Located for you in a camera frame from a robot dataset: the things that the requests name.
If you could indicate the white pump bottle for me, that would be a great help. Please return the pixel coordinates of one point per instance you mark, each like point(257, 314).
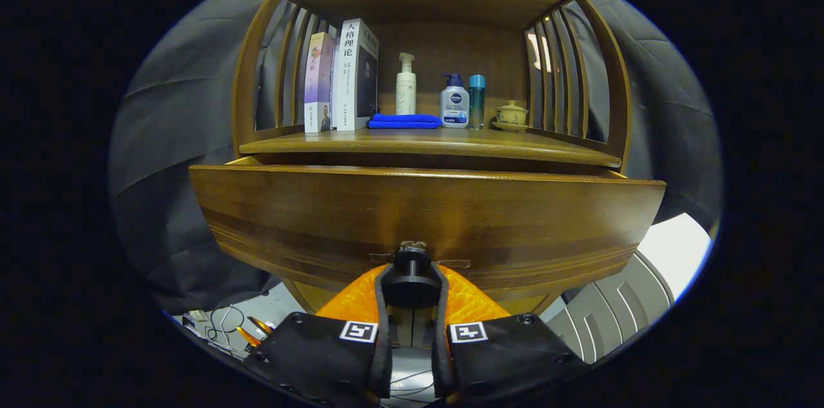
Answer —
point(405, 89)

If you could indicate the blue folded cloth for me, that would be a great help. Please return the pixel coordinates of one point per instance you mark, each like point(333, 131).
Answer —
point(404, 121)

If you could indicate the purple book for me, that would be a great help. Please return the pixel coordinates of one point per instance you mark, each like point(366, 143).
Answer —
point(318, 73)

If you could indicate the white board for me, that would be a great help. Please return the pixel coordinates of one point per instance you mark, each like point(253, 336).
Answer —
point(676, 253)

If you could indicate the white book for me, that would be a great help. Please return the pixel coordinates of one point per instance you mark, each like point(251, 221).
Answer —
point(347, 73)

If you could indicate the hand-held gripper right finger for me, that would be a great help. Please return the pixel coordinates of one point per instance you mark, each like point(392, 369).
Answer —
point(440, 356)

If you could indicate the grey metal frame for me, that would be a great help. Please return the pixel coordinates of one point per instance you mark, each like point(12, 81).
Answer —
point(611, 311)

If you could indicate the brown wooden cabinet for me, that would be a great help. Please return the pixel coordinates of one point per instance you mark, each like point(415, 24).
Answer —
point(438, 54)

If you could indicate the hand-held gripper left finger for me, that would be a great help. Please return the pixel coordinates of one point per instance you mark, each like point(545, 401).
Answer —
point(384, 343)

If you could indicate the beige lidded teacup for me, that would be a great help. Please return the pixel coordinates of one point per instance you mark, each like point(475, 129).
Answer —
point(511, 115)

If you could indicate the white bottle with blue cap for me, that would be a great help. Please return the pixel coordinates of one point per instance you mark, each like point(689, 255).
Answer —
point(454, 105)

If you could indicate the brown wooden countertop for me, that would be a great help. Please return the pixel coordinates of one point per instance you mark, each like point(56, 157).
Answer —
point(450, 141)

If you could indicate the teal bottle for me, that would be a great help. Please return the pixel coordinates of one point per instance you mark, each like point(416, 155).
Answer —
point(476, 102)

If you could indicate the brown wooden drawer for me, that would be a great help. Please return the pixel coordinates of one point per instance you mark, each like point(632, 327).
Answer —
point(412, 208)

